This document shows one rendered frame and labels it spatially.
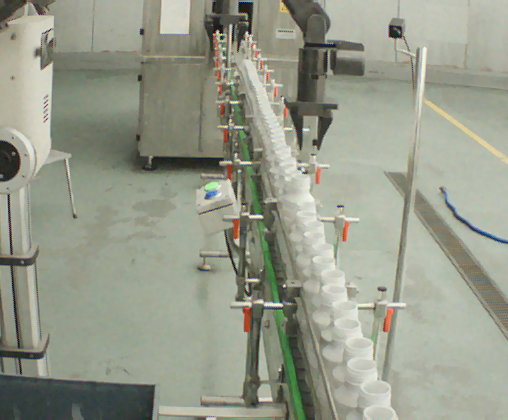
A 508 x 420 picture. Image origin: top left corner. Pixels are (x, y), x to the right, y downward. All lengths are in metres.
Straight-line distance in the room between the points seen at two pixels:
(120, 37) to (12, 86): 9.81
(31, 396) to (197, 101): 4.77
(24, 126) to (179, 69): 4.25
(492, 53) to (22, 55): 10.87
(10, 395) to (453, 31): 11.01
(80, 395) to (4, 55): 0.76
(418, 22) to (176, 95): 6.43
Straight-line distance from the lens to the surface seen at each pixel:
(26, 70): 1.73
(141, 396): 1.35
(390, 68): 11.79
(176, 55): 5.96
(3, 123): 1.77
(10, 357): 2.02
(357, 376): 0.97
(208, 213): 1.74
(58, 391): 1.37
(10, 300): 1.96
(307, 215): 1.53
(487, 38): 12.20
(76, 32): 11.61
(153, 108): 6.02
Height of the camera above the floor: 1.63
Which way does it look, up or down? 18 degrees down
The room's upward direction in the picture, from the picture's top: 3 degrees clockwise
